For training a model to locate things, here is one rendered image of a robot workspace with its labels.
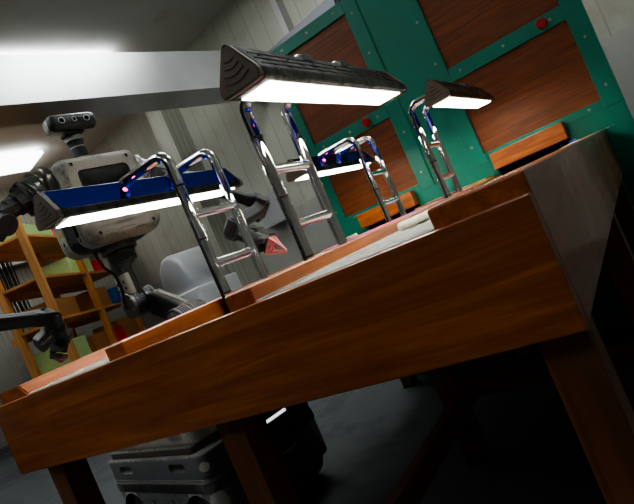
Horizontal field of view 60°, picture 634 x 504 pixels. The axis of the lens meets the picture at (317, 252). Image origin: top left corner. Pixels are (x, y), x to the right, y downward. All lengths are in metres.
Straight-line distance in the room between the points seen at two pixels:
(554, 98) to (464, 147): 0.40
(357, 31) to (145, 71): 2.63
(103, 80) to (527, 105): 3.30
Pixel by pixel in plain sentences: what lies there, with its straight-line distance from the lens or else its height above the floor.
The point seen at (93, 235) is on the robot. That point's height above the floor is 1.15.
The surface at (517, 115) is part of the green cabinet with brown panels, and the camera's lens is 2.50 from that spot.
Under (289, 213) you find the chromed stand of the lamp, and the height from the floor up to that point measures 0.86.
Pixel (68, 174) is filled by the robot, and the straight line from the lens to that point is 2.19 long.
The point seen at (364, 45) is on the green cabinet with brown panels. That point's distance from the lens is 2.71.
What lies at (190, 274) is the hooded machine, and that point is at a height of 1.10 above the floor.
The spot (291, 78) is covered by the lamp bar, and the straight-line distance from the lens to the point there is 0.93.
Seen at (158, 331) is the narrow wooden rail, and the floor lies 0.75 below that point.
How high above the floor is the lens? 0.77
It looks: level
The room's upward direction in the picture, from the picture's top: 24 degrees counter-clockwise
